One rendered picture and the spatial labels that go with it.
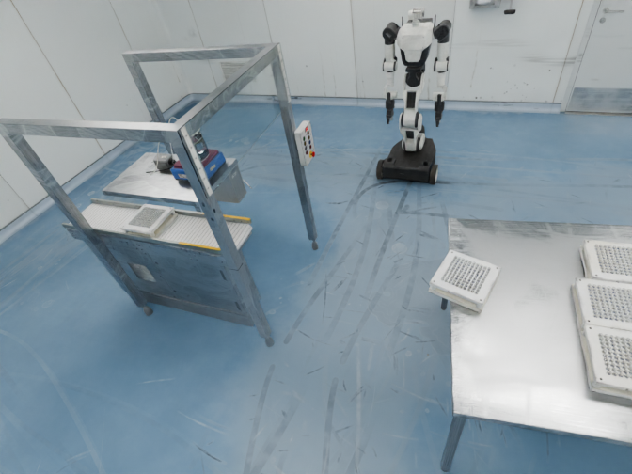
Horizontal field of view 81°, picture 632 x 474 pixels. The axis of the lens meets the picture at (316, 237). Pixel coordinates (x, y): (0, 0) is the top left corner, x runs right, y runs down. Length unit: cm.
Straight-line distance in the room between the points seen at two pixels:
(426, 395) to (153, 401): 176
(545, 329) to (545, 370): 19
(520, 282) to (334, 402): 128
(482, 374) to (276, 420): 132
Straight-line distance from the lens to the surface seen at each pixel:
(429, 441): 242
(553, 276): 208
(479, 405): 163
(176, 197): 193
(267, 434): 251
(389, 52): 363
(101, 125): 195
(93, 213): 306
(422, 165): 378
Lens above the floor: 229
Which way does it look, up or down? 43 degrees down
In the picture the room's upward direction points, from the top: 11 degrees counter-clockwise
